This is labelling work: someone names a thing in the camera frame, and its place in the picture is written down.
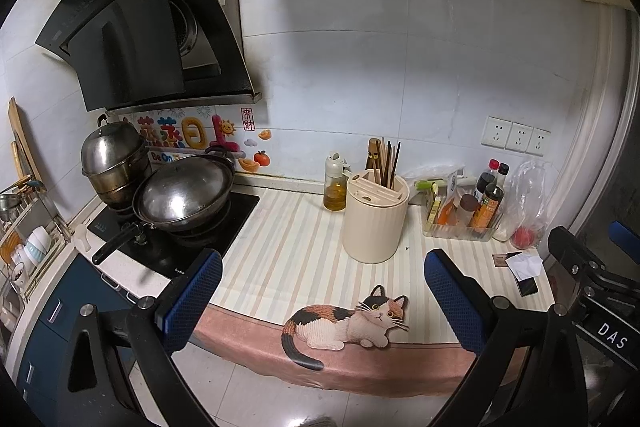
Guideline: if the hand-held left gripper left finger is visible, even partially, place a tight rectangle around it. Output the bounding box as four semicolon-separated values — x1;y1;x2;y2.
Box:
57;248;223;427

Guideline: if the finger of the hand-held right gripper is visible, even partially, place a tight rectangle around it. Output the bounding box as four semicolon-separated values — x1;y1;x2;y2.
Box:
609;220;640;258
546;226;608;280

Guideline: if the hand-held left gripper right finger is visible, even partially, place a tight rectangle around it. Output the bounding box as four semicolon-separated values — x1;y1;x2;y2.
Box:
424;248;596;427

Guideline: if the cream ribbed utensil holder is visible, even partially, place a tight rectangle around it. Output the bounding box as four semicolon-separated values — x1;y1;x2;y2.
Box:
341;169;411;264

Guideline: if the bunch of chopsticks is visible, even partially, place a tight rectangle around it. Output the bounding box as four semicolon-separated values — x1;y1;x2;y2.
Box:
372;137;402;188

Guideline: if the red tomato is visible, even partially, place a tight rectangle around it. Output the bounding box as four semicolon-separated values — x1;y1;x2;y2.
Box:
512;227;536;250

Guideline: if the crumpled white paper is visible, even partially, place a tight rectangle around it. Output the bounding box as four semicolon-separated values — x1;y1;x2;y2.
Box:
505;253;543;280

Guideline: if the clear plastic bag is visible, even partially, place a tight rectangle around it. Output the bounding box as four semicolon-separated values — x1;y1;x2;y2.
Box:
492;159;558;250

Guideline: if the clear plastic organizer bin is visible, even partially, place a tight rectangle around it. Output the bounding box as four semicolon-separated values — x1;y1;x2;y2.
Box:
422;194;503;242

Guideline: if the black induction cooktop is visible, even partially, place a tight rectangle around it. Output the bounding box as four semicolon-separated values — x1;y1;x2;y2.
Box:
85;192;261;280

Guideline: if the soy sauce bottle orange label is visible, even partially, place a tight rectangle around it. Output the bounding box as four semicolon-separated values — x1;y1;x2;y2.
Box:
470;184;505;230

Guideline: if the brown cap condiment bottle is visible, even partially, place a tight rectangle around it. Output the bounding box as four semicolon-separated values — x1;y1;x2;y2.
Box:
456;194;480;228

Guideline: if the dark bottle red cap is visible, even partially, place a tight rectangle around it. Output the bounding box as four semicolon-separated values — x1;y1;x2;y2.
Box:
474;158;500;202

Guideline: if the cat-print striped mat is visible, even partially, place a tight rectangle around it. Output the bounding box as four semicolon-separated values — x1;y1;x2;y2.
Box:
192;184;556;398

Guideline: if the white carton box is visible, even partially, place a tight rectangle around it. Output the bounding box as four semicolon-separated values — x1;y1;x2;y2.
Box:
445;167;476;195

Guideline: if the blue kitchen cabinet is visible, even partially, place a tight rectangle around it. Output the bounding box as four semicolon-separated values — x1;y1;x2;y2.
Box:
15;254;151;427

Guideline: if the glass oil bottle white cap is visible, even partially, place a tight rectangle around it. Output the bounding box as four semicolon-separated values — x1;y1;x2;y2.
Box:
322;151;349;212

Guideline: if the metal dish rack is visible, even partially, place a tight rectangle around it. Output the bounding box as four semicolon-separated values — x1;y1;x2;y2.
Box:
0;184;71;300

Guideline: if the stainless steel steamer pot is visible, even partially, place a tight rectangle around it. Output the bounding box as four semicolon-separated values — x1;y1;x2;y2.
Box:
80;113;153;210

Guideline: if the white ceramic bowl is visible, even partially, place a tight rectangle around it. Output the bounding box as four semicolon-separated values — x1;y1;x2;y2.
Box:
22;227;51;264

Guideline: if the small metal cup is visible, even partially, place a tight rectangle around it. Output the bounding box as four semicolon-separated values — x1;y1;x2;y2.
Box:
0;192;21;223

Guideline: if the wooden cutting board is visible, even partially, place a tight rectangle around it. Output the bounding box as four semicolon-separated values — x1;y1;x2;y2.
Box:
7;96;46;188

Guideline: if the black range hood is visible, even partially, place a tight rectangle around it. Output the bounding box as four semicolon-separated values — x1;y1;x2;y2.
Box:
35;0;263;112

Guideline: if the steel wok with handle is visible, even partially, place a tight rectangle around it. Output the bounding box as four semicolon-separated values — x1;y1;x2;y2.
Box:
91;147;236;265

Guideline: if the white wall socket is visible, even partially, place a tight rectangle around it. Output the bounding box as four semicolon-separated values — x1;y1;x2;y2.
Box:
505;122;535;152
481;116;513;148
526;127;552;156

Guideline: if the colourful character wall sticker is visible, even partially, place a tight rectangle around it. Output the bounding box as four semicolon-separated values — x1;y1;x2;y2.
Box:
122;114;251;164

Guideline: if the brown wooden utensil handle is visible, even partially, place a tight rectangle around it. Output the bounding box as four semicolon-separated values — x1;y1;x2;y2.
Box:
366;138;383;172

